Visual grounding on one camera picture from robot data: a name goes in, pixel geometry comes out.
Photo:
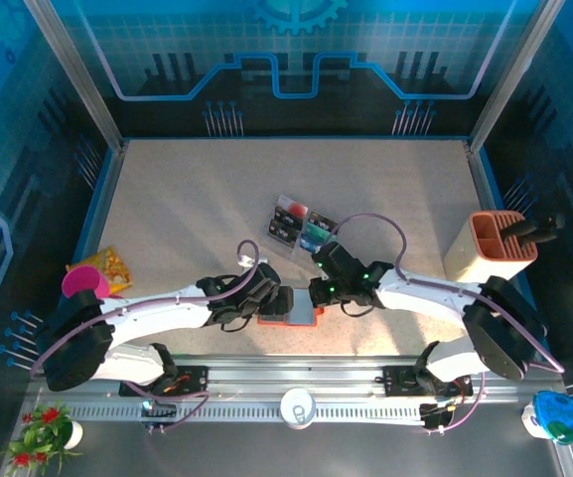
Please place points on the orange felt card holder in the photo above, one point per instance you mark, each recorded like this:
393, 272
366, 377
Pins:
302, 310

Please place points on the blue credit card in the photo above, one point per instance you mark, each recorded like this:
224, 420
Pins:
311, 243

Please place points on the clear acrylic card tray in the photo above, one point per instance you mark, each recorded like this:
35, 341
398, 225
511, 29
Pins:
283, 248

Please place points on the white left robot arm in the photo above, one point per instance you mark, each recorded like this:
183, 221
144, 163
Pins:
157, 313

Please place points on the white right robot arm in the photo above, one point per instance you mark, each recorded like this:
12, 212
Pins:
425, 293

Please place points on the teal credit card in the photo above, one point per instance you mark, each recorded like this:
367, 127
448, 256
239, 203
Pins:
318, 232

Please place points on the white and red credit card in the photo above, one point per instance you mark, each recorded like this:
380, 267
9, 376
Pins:
295, 205

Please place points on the white knife block orange top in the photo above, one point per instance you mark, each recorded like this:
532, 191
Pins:
470, 258

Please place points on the yellow snack bag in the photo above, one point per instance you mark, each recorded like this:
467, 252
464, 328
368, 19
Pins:
112, 263

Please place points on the pink plastic cup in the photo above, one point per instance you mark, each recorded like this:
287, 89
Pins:
82, 283

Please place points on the potted plant red flowers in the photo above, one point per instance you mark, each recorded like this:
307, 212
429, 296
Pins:
42, 432

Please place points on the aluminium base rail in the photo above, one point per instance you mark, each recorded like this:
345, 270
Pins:
291, 372

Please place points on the aluminium frame post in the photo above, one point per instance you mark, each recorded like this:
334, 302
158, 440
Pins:
512, 79
80, 79

